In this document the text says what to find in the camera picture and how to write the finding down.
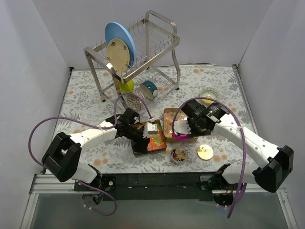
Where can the magenta plastic scoop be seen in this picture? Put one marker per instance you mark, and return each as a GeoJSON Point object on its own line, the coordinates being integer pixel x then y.
{"type": "Point", "coordinates": [177, 137]}

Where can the lime green bowl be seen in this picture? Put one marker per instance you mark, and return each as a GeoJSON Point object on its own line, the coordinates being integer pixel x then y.
{"type": "Point", "coordinates": [126, 87]}

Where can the yellow teal patterned bowl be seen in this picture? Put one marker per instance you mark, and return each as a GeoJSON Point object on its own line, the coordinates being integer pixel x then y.
{"type": "Point", "coordinates": [209, 92]}

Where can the blue plate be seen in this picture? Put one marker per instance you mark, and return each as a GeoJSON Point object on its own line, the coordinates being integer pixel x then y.
{"type": "Point", "coordinates": [115, 30]}

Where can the gold jar lid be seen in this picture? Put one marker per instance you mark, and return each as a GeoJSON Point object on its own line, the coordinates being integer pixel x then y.
{"type": "Point", "coordinates": [205, 152]}

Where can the clear glass jar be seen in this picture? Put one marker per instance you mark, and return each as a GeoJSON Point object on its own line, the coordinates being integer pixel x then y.
{"type": "Point", "coordinates": [178, 156]}

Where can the tin of popsicle candies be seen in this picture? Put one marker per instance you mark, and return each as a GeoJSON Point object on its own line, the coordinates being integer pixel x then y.
{"type": "Point", "coordinates": [168, 115]}

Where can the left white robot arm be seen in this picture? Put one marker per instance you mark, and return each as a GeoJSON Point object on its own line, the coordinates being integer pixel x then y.
{"type": "Point", "coordinates": [62, 157]}

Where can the brown patterned bowl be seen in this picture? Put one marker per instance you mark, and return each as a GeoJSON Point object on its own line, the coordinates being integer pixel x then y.
{"type": "Point", "coordinates": [135, 101]}

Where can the cream plate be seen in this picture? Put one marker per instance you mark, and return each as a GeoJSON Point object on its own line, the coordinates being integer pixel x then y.
{"type": "Point", "coordinates": [118, 55]}

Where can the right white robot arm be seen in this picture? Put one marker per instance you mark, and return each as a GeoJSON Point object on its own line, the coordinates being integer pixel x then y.
{"type": "Point", "coordinates": [272, 164]}

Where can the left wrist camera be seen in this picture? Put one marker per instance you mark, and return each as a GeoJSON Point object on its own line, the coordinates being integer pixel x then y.
{"type": "Point", "coordinates": [150, 128]}

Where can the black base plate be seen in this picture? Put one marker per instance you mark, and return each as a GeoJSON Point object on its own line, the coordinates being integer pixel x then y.
{"type": "Point", "coordinates": [158, 186]}

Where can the teal rimmed bowl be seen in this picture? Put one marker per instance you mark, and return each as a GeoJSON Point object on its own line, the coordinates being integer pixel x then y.
{"type": "Point", "coordinates": [149, 89]}

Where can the floral table mat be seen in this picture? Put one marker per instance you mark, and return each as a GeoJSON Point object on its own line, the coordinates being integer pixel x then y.
{"type": "Point", "coordinates": [82, 102]}

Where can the tin of star candies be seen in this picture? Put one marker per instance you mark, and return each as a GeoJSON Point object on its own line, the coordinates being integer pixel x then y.
{"type": "Point", "coordinates": [157, 142]}

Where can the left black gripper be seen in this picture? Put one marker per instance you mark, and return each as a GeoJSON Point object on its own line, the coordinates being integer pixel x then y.
{"type": "Point", "coordinates": [141, 140]}

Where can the steel dish rack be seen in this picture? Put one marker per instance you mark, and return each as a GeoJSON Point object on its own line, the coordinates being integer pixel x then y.
{"type": "Point", "coordinates": [148, 40]}

